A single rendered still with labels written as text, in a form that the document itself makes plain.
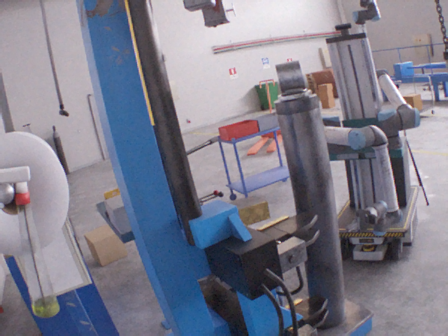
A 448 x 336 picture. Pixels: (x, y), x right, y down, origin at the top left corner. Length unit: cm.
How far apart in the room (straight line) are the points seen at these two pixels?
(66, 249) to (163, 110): 57
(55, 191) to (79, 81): 1150
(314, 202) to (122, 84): 104
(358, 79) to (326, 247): 146
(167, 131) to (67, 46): 1122
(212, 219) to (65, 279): 59
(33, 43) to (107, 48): 1108
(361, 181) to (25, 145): 270
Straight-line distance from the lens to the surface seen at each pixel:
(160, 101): 131
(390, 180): 241
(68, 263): 112
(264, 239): 135
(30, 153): 80
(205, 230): 137
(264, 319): 151
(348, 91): 299
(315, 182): 182
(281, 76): 176
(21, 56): 1237
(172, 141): 132
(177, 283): 157
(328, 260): 200
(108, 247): 426
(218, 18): 178
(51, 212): 81
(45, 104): 1214
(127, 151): 139
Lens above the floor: 165
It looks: 14 degrees down
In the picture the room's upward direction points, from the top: 14 degrees counter-clockwise
